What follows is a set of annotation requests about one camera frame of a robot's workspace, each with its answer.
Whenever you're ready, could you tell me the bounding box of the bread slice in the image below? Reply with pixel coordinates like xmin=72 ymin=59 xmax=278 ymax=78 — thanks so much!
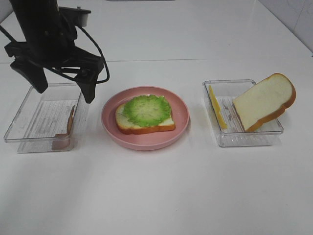
xmin=115 ymin=103 xmax=176 ymax=135
xmin=233 ymin=73 xmax=296 ymax=132

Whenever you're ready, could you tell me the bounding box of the yellow cheese slice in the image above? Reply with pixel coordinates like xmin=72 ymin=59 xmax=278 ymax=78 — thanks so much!
xmin=209 ymin=85 xmax=227 ymax=129

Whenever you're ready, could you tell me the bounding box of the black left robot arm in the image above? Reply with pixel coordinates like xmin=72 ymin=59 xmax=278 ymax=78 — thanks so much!
xmin=0 ymin=0 xmax=108 ymax=103

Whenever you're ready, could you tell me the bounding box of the clear plastic container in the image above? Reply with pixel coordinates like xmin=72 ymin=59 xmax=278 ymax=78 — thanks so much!
xmin=4 ymin=83 xmax=89 ymax=153
xmin=202 ymin=79 xmax=284 ymax=147

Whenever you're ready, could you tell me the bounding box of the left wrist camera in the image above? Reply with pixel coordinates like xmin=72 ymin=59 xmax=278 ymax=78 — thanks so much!
xmin=59 ymin=7 xmax=91 ymax=27

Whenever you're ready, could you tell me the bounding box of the clear plastic left container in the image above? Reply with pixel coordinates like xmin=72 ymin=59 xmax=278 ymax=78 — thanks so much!
xmin=4 ymin=83 xmax=89 ymax=153

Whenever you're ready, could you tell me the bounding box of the brown bacon strip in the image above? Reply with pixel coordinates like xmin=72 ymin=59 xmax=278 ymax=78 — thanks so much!
xmin=51 ymin=105 xmax=75 ymax=151

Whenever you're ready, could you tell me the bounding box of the pink round plate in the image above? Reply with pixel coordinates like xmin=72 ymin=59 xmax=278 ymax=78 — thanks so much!
xmin=101 ymin=86 xmax=190 ymax=151

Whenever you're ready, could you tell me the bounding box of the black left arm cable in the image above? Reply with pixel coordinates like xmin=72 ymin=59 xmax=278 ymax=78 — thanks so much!
xmin=0 ymin=14 xmax=111 ymax=84

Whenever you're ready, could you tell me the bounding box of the green lettuce leaf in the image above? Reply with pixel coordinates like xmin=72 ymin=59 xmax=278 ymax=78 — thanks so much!
xmin=122 ymin=94 xmax=172 ymax=127

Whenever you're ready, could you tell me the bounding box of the clear plastic right container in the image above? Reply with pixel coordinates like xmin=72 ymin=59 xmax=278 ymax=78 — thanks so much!
xmin=202 ymin=79 xmax=284 ymax=147

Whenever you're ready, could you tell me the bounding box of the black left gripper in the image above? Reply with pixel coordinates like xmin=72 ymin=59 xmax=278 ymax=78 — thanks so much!
xmin=4 ymin=42 xmax=104 ymax=103

